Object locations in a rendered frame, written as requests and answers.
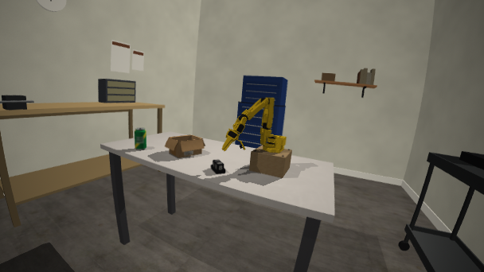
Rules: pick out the green drink can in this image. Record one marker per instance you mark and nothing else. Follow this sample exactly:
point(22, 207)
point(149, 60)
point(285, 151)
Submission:
point(140, 138)

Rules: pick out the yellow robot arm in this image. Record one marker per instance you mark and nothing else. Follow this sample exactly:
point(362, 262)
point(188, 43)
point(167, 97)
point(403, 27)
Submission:
point(271, 143)

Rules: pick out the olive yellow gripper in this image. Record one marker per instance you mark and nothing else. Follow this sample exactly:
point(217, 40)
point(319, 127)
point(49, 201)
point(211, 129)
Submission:
point(231, 137)

